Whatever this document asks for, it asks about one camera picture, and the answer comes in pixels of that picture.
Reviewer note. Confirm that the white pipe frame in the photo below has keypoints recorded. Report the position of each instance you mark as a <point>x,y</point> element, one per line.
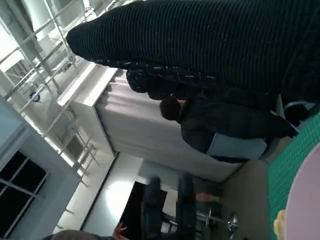
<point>50,62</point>

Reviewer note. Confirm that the pink bowl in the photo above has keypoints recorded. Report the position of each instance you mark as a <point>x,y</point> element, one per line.
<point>305,200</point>

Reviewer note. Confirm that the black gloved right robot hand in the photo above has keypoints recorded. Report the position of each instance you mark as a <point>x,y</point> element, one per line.
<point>200,37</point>

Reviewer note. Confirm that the round pale bread bun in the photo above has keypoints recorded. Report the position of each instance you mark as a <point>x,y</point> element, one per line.
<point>280,223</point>

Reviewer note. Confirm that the white curtain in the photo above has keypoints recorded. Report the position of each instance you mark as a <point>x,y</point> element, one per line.
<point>140,125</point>

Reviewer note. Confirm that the chrome stool base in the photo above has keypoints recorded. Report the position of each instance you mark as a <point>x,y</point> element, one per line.
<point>230,222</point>

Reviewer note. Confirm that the green cutting mat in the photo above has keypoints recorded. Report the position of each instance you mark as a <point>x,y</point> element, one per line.
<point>282,170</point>

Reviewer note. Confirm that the dark window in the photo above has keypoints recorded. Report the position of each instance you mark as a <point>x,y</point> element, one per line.
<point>20,192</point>

